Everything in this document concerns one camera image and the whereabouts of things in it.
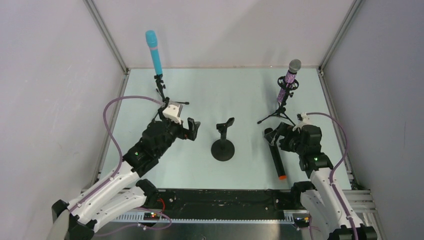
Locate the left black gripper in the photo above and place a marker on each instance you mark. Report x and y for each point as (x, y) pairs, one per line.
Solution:
(184, 128)

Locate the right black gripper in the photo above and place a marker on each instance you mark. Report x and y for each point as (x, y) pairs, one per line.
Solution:
(281, 136)

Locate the black microphone orange end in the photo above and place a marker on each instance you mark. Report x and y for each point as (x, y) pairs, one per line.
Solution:
(277, 159)

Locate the round base mic stand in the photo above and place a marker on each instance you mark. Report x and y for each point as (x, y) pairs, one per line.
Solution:
(223, 149)

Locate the shock mount tripod stand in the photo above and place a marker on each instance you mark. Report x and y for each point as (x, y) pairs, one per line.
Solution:
(280, 112)

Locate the black tripod mic stand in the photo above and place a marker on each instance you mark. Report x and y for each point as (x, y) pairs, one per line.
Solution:
(160, 87)

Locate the purple glitter microphone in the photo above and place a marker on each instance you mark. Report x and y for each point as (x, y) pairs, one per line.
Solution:
(288, 79)

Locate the blue toy microphone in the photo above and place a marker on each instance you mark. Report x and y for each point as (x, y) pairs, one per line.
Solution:
(152, 43)

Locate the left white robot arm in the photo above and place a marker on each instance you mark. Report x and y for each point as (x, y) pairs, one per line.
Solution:
(123, 189)

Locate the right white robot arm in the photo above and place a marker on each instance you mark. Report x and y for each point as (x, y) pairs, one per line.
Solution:
(321, 194)

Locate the right circuit board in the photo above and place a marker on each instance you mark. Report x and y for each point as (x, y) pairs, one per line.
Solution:
(301, 222)

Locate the circuit board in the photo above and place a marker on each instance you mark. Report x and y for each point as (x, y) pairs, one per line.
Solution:
(151, 216)
(301, 222)

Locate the left circuit board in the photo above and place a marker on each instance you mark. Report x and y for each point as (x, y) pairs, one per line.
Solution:
(151, 216)

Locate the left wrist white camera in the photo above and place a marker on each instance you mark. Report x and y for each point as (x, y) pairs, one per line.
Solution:
(173, 111)

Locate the wrist white camera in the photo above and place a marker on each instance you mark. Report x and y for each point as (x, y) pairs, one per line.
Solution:
(173, 111)
(303, 120)

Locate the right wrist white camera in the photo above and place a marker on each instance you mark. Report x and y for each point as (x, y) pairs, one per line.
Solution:
(303, 120)

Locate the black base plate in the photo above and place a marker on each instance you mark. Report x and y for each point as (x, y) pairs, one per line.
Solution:
(218, 204)

